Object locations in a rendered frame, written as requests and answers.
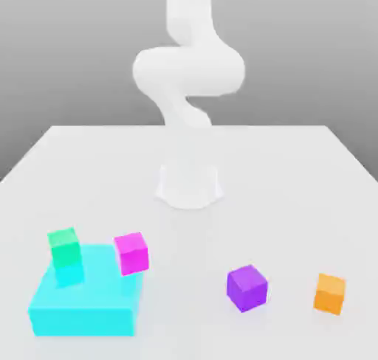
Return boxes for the small magenta cube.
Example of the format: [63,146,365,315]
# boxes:
[113,231,150,277]

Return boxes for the small purple cube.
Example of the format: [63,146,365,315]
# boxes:
[226,263,269,314]

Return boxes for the small green cube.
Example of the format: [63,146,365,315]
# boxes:
[47,226,83,269]

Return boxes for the small orange cube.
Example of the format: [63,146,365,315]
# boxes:
[312,272,347,316]

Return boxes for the large cyan box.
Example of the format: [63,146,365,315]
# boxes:
[27,243,145,338]

